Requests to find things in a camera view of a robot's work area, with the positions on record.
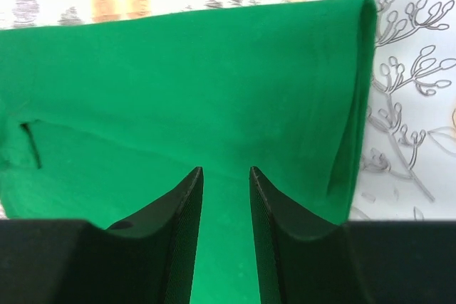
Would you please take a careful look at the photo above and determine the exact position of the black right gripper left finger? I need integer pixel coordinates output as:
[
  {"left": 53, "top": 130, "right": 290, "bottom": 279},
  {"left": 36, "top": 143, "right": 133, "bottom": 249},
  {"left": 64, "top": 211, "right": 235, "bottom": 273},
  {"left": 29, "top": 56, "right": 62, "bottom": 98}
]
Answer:
[{"left": 1, "top": 167, "right": 204, "bottom": 304}]

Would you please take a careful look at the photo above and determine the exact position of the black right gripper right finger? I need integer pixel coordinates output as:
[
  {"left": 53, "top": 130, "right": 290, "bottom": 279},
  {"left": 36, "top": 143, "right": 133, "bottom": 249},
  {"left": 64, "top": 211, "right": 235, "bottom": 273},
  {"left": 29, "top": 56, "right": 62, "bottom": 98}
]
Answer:
[{"left": 249, "top": 167, "right": 455, "bottom": 304}]

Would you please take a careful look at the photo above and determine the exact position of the green t shirt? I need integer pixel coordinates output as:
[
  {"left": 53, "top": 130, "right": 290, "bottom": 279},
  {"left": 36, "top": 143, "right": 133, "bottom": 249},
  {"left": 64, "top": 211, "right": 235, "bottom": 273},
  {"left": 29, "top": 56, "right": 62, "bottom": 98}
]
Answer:
[{"left": 1, "top": 0, "right": 377, "bottom": 303}]

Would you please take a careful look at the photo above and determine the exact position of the floral table cloth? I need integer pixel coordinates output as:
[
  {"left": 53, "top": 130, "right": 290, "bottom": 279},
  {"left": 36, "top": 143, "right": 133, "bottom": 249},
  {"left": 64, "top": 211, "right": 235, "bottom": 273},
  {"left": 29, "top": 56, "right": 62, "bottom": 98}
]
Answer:
[{"left": 1, "top": 0, "right": 455, "bottom": 221}]

